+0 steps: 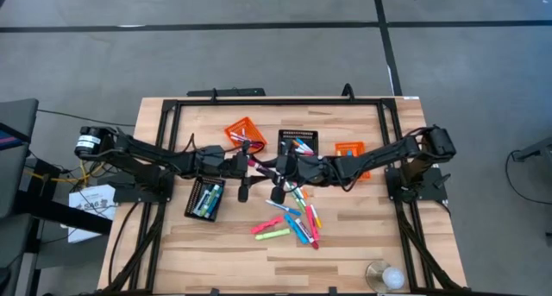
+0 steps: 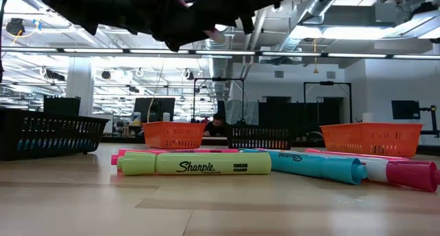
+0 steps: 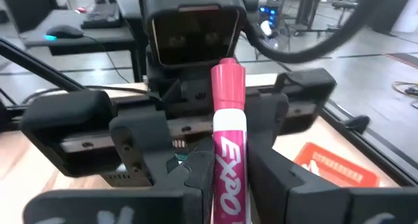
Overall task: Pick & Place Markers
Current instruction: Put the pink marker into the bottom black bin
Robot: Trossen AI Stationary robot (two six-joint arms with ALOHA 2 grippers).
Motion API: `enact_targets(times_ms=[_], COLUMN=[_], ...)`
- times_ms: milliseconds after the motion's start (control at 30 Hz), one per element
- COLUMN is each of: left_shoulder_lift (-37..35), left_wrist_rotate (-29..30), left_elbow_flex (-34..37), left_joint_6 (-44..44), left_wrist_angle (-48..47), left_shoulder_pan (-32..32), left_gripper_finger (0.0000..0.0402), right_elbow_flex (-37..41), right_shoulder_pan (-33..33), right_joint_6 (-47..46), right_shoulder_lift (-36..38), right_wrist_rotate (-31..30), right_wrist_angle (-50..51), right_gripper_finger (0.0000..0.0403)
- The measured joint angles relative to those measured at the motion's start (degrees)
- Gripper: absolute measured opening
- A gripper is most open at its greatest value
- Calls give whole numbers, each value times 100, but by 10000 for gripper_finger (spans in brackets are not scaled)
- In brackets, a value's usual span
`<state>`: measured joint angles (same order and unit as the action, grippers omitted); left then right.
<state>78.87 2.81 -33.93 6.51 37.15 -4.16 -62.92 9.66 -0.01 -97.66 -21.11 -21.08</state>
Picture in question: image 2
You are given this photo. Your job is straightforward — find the black wall monitor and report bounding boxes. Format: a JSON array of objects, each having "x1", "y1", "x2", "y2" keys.
[{"x1": 390, "y1": 99, "x2": 421, "y2": 120}]

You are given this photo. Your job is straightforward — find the black computer monitor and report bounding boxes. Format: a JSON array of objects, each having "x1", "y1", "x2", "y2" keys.
[{"x1": 133, "y1": 97, "x2": 176, "y2": 122}]

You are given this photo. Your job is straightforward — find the black gantry frame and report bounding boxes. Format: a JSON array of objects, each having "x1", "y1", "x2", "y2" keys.
[
  {"x1": 303, "y1": 80, "x2": 353, "y2": 124},
  {"x1": 192, "y1": 76, "x2": 245, "y2": 125}
]

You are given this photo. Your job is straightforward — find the orange plastic basket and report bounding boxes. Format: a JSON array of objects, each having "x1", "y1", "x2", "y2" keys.
[
  {"x1": 319, "y1": 122, "x2": 424, "y2": 158},
  {"x1": 142, "y1": 121, "x2": 207, "y2": 150}
]

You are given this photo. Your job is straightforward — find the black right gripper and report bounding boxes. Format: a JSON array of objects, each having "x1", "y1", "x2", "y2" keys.
[{"x1": 161, "y1": 0, "x2": 241, "y2": 52}]

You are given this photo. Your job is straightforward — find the silver ventilation duct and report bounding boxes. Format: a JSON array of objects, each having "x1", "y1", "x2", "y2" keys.
[{"x1": 205, "y1": 8, "x2": 262, "y2": 103}]

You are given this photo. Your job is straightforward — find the black ceiling camera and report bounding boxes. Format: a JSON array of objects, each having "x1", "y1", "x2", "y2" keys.
[{"x1": 5, "y1": 17, "x2": 26, "y2": 36}]

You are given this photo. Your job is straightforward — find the turquoise Sharpie highlighter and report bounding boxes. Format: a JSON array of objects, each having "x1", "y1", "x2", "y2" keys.
[{"x1": 242, "y1": 149, "x2": 369, "y2": 186}]

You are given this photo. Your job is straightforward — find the orange hanging cone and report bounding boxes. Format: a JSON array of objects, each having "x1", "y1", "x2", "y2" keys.
[{"x1": 312, "y1": 38, "x2": 319, "y2": 74}]

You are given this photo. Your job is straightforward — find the bright ceiling light panel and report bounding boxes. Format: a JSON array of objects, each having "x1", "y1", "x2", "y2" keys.
[{"x1": 291, "y1": 22, "x2": 440, "y2": 41}]

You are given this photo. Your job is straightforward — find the black plastic basket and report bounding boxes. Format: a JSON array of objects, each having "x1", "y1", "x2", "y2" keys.
[
  {"x1": 226, "y1": 124, "x2": 293, "y2": 151},
  {"x1": 0, "y1": 107, "x2": 111, "y2": 162}
]

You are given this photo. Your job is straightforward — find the light green Sharpie highlighter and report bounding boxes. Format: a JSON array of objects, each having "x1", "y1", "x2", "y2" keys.
[{"x1": 116, "y1": 151, "x2": 273, "y2": 177}]

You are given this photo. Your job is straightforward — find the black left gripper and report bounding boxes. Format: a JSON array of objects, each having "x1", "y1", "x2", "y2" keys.
[{"x1": 34, "y1": 0, "x2": 166, "y2": 43}]

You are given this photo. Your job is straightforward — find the black partition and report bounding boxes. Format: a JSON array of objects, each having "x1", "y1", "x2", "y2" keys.
[{"x1": 257, "y1": 97, "x2": 344, "y2": 140}]

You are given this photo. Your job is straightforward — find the long ceiling light strip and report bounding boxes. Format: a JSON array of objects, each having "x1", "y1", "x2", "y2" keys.
[{"x1": 0, "y1": 46, "x2": 440, "y2": 61}]

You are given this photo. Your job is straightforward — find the white marker with red cap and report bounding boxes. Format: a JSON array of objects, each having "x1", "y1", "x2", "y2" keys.
[{"x1": 357, "y1": 156, "x2": 440, "y2": 193}]

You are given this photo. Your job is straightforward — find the slim pink highlighter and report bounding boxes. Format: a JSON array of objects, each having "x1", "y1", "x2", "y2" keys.
[{"x1": 304, "y1": 147, "x2": 410, "y2": 162}]

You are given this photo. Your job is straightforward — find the white column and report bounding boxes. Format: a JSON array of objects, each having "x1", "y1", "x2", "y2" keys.
[{"x1": 65, "y1": 56, "x2": 94, "y2": 117}]

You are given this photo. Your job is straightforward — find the person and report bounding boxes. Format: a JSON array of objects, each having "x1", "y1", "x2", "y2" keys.
[{"x1": 202, "y1": 112, "x2": 230, "y2": 138}]

